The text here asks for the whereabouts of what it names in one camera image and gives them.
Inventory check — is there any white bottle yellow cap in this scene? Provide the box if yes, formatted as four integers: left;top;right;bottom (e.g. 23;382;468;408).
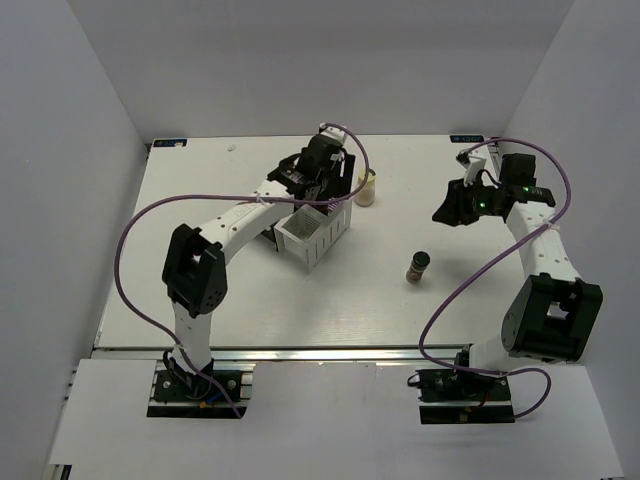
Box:
354;169;376;207

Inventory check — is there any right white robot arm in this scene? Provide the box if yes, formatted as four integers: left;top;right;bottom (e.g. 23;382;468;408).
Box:
433;152;603;399

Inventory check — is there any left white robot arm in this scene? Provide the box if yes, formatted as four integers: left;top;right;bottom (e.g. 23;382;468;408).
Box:
162;126;355;399

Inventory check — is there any white two-slot organizer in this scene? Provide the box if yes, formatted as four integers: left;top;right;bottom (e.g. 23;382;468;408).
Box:
274;200;353;272

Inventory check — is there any right blue table sticker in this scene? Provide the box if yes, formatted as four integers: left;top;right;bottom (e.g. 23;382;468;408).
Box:
449;134;485;144

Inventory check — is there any blue table sticker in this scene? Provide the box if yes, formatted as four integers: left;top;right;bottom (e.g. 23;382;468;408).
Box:
152;138;187;148
449;134;485;144

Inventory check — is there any black two-slot organizer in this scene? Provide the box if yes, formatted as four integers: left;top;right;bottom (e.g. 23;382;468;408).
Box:
260;226;279;252

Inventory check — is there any left blue table sticker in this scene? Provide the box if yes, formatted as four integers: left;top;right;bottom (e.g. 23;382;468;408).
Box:
152;138;187;148

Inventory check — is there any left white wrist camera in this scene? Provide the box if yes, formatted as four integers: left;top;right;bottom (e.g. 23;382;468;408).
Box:
318;122;349;147

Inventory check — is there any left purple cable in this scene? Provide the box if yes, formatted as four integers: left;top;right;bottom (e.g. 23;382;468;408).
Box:
115;120;371;417

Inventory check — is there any purple cable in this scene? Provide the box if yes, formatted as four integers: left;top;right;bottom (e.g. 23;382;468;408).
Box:
418;138;572;420
115;120;371;417

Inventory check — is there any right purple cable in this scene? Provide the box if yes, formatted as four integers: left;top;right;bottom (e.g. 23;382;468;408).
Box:
418;138;572;420

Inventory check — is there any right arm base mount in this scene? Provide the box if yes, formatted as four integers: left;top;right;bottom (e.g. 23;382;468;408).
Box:
406;369;515;425

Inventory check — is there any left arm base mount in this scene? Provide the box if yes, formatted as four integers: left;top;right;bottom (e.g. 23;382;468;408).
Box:
146;366;253;420

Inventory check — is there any aluminium table front rail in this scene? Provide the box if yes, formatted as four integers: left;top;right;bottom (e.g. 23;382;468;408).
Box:
92;344;476;362

